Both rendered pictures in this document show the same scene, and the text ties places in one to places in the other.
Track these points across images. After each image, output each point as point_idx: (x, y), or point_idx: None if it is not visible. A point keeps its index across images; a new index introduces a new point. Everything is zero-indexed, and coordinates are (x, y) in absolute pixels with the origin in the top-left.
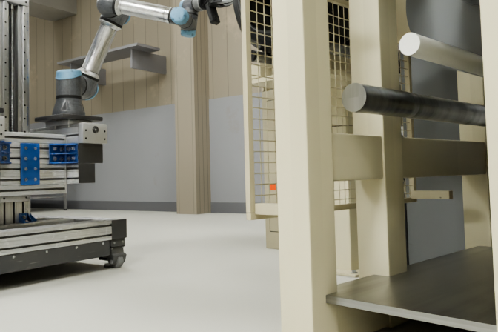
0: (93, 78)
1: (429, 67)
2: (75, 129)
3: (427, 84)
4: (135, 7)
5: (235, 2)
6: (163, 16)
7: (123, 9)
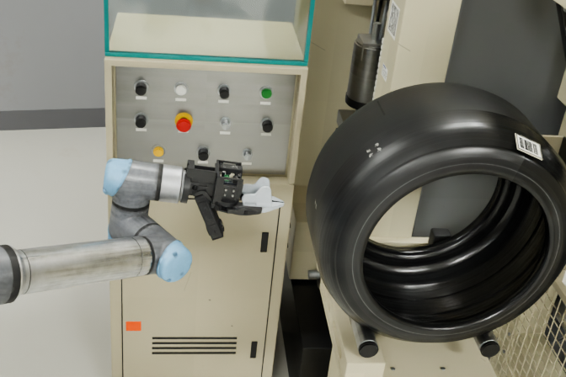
0: None
1: (461, 209)
2: None
3: (453, 229)
4: (73, 278)
5: (347, 265)
6: (137, 274)
7: (34, 291)
